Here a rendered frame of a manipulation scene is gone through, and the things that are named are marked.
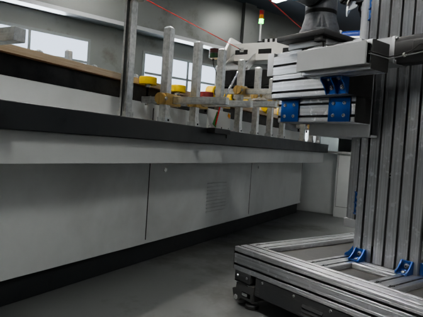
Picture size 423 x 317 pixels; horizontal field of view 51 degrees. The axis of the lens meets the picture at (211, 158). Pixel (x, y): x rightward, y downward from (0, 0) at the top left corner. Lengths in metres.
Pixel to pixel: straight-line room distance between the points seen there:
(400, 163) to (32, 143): 1.21
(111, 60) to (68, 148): 6.05
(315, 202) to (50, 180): 3.36
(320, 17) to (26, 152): 1.10
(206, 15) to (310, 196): 4.94
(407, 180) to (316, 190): 3.09
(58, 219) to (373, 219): 1.18
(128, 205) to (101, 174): 0.25
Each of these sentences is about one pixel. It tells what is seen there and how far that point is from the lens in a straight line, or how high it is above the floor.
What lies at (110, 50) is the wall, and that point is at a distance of 7.57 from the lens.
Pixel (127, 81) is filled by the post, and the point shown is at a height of 0.83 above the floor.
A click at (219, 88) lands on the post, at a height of 0.92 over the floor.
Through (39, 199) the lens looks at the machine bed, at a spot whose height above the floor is 0.37.
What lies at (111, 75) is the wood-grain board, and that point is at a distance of 1.95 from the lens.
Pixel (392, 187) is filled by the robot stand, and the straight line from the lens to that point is 1.67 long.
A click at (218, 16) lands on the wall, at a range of 8.90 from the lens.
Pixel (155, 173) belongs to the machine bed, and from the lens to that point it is 2.27.
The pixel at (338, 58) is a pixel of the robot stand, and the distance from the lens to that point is 1.45.
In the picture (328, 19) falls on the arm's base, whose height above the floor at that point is 1.09.
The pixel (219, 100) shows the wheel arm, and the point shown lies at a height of 0.80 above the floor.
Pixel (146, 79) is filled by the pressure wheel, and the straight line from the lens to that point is 2.04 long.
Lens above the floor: 0.61
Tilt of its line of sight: 2 degrees down
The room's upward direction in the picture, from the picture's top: 4 degrees clockwise
